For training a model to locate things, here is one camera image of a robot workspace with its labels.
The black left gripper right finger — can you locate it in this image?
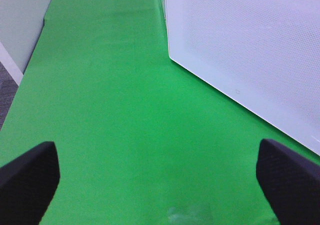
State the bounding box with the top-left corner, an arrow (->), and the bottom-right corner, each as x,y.
256,138 -> 320,225

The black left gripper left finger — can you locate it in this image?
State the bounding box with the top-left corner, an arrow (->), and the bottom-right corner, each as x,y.
0,141 -> 60,225

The white microwave door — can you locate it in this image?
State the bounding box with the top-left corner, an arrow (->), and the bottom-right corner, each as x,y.
163,0 -> 320,157

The white microwave oven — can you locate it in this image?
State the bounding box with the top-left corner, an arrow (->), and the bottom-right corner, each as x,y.
163,0 -> 320,157

